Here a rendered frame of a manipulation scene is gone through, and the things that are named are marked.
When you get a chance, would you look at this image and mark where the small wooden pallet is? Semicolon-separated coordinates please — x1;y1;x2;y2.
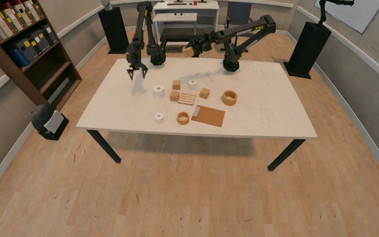
178;92;196;106

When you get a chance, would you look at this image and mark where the brown cardboard carton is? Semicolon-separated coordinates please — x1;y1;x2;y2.
182;46;194;58
170;91;180;102
200;88;210;99
173;80;181;90

